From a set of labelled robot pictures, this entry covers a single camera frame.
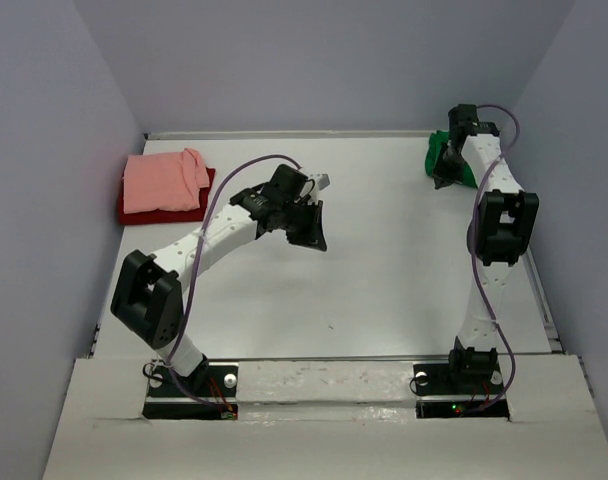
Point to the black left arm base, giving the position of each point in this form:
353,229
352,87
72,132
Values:
213,400

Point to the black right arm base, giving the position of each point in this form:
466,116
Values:
438,397

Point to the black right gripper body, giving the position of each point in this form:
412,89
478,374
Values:
447,169

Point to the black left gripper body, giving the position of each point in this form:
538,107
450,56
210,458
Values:
289,212

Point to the pink t shirt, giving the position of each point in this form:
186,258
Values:
169,181

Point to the dark red t shirt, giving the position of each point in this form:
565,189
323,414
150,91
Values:
162,216

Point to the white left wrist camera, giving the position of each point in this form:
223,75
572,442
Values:
316,182

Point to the green t shirt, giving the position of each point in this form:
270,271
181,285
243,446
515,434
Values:
434,157

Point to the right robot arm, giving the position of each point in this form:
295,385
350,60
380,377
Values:
498,235

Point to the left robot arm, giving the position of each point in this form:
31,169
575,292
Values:
154,292

